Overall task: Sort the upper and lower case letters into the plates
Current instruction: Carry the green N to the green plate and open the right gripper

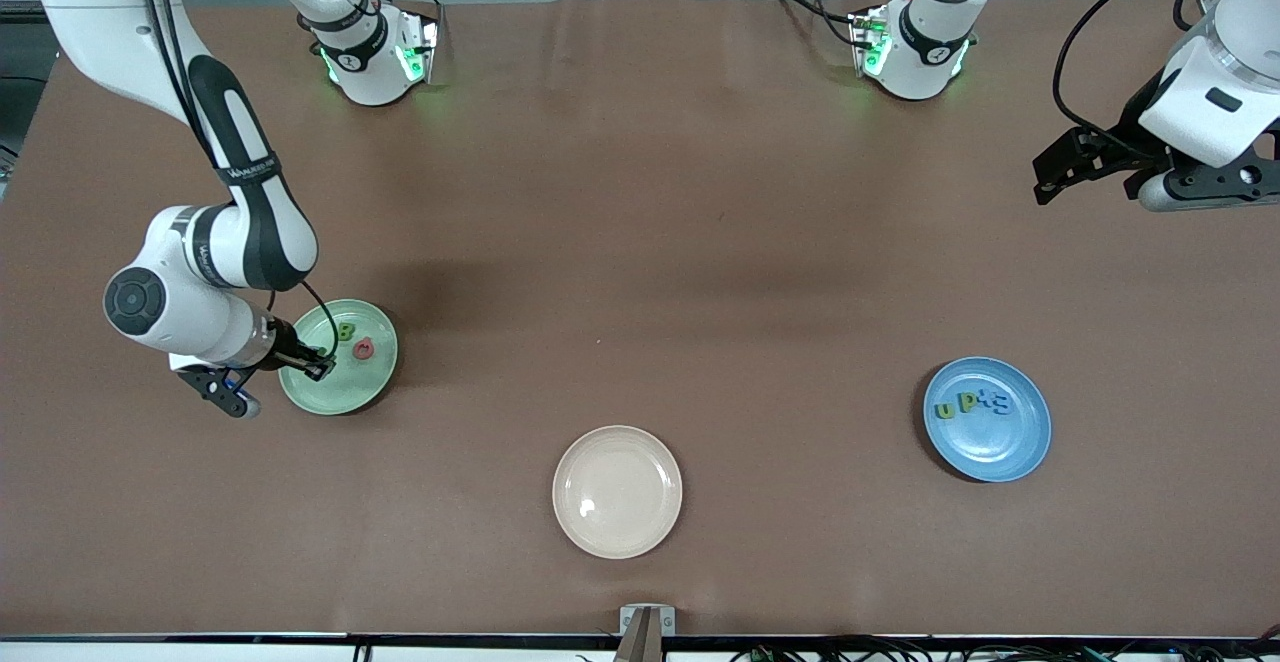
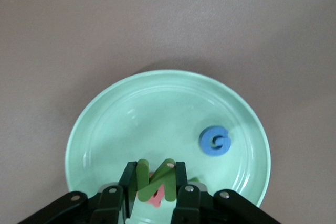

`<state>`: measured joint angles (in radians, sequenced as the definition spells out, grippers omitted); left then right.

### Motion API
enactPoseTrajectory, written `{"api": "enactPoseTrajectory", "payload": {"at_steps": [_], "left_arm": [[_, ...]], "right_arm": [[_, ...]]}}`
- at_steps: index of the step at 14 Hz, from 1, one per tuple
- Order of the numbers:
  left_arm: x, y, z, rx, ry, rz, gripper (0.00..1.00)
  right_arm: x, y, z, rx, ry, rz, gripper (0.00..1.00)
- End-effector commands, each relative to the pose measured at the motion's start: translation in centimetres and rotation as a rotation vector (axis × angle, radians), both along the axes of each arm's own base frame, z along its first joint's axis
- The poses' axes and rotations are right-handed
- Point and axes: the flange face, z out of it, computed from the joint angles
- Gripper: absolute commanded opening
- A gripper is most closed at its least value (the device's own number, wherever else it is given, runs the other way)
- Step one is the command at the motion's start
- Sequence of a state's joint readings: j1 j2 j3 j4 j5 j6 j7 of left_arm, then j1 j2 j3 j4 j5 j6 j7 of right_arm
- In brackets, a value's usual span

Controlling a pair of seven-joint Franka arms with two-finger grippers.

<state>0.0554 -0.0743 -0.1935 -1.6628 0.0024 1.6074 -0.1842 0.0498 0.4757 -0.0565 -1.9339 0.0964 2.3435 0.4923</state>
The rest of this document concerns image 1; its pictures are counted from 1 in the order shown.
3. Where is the beige plate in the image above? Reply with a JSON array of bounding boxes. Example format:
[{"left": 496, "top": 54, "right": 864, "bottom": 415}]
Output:
[{"left": 552, "top": 425, "right": 684, "bottom": 560}]

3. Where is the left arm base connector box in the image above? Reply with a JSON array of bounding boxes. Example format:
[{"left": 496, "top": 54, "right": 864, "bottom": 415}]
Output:
[{"left": 848, "top": 7, "right": 893, "bottom": 80}]

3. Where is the blue plate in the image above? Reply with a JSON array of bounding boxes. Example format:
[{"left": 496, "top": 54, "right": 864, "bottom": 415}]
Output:
[{"left": 922, "top": 356, "right": 1053, "bottom": 484}]

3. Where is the green plate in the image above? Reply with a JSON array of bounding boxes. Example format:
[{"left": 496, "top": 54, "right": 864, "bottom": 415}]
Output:
[{"left": 278, "top": 298, "right": 399, "bottom": 416}]

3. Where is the tan camera pole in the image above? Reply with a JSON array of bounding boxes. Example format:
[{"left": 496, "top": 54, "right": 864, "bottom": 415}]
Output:
[{"left": 612, "top": 610, "right": 669, "bottom": 662}]

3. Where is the silver mounting bracket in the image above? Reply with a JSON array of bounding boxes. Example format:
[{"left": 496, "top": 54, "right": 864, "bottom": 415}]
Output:
[{"left": 618, "top": 604, "right": 677, "bottom": 636}]

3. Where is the brown tablecloth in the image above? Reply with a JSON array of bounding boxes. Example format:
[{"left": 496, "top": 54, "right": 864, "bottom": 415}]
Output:
[{"left": 0, "top": 0, "right": 1280, "bottom": 638}]

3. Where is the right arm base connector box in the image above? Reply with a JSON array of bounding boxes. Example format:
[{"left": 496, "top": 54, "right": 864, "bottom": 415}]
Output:
[{"left": 393, "top": 10, "right": 442, "bottom": 85}]

